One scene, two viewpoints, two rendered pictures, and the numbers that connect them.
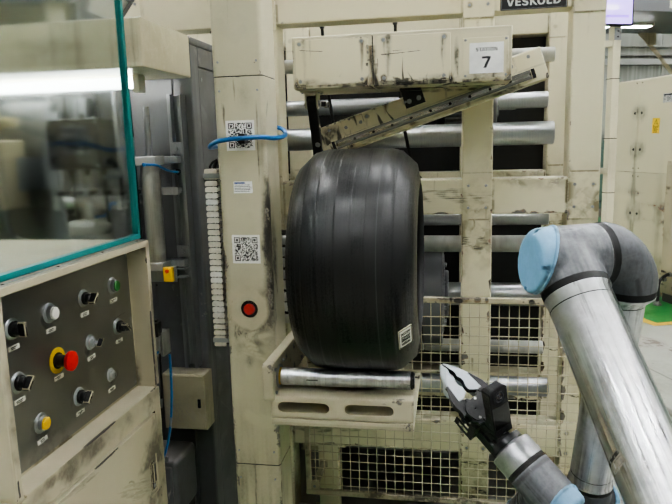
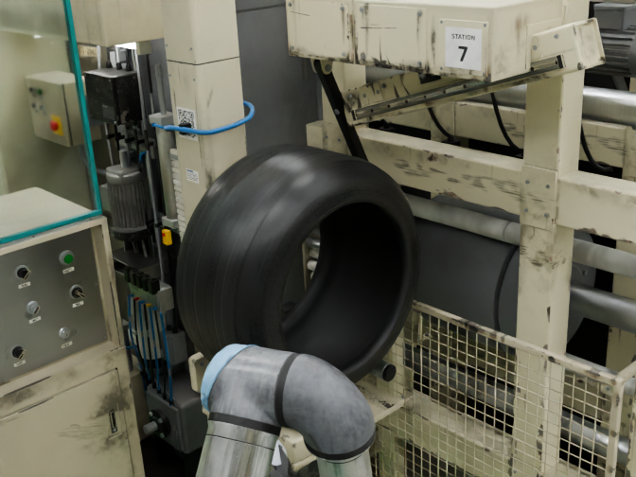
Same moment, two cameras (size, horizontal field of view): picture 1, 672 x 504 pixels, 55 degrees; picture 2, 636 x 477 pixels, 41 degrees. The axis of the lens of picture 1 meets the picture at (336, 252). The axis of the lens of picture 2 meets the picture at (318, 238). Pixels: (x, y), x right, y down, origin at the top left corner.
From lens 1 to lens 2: 134 cm
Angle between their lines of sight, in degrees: 38
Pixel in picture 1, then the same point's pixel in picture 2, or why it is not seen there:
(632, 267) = (298, 421)
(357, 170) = (245, 193)
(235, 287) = not seen: hidden behind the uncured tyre
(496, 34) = (475, 18)
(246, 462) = not seen: hidden behind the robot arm
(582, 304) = (206, 447)
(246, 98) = (187, 86)
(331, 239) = (196, 267)
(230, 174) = (184, 160)
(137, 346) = (106, 308)
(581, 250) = (236, 389)
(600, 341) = not seen: outside the picture
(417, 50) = (394, 27)
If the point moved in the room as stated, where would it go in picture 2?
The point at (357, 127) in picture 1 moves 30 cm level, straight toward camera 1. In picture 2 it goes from (375, 97) to (296, 124)
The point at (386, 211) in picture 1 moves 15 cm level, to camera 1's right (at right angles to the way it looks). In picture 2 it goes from (239, 252) to (298, 267)
